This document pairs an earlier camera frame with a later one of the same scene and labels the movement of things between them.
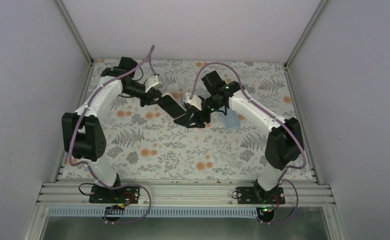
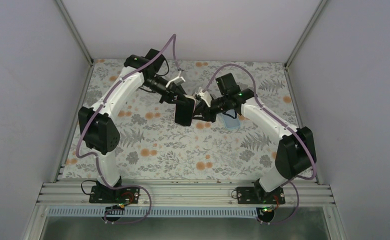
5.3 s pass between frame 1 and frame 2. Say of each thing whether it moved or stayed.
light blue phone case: stayed
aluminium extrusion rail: stayed
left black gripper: moved
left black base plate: stayed
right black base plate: stayed
